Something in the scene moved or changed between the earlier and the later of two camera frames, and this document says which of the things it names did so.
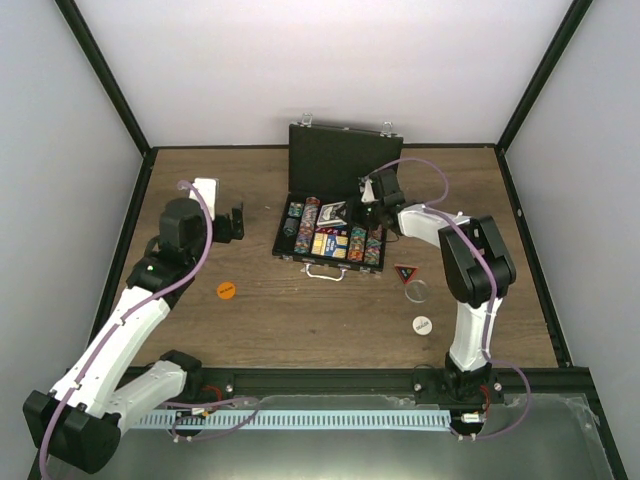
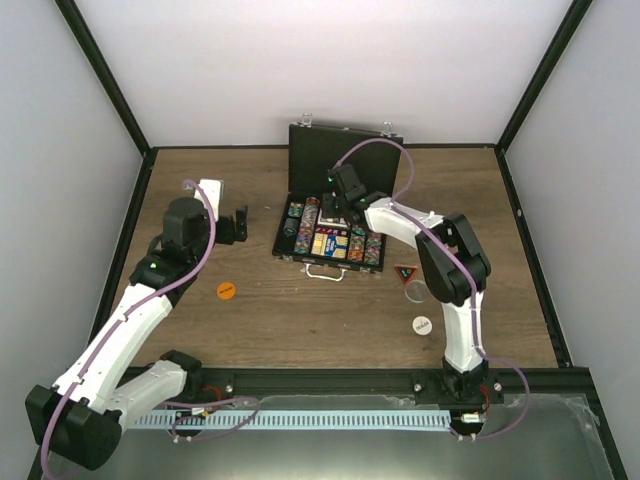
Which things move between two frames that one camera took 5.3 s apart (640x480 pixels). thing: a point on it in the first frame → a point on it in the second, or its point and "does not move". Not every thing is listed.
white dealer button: x=422 y=325 does not move
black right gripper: x=356 y=219 → x=328 y=208
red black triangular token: x=405 y=272 does not move
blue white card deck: x=334 y=214 does not move
